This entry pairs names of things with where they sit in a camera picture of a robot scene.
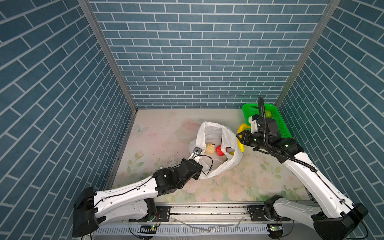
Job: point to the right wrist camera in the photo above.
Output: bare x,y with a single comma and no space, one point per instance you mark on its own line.
253,120

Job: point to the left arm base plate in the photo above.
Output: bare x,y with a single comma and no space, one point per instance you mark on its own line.
162,214

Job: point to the green pear fruit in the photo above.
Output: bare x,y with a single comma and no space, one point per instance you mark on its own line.
268,114

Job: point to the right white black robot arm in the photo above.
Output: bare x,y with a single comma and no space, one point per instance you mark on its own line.
336,215

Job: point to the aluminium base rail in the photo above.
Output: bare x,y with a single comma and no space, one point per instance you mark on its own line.
199,220

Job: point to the white plastic bag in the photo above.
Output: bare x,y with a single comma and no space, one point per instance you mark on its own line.
214,165

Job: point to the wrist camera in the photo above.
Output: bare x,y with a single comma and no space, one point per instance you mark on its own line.
196,152
253,120

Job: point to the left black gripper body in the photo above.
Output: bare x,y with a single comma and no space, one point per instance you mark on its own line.
197,173

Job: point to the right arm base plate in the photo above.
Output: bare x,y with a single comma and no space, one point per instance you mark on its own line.
257,214

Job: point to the yellow lemon fruit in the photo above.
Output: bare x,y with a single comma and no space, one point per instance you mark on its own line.
243,136

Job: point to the beige potato-like fruit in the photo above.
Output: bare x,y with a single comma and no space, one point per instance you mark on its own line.
210,149

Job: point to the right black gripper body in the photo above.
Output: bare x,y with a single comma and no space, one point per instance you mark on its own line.
254,140

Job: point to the left corner aluminium post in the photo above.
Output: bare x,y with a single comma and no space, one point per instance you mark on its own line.
92,20

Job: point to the right corner aluminium post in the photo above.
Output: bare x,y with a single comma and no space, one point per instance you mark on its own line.
315,36

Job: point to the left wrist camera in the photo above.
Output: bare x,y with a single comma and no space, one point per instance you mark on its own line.
196,152

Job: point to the corner aluminium post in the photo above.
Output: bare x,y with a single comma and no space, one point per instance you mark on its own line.
315,36
92,20

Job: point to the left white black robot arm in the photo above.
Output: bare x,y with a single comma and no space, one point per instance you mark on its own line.
132,202

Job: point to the red strawberry fruit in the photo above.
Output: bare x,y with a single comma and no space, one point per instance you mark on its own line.
219,151

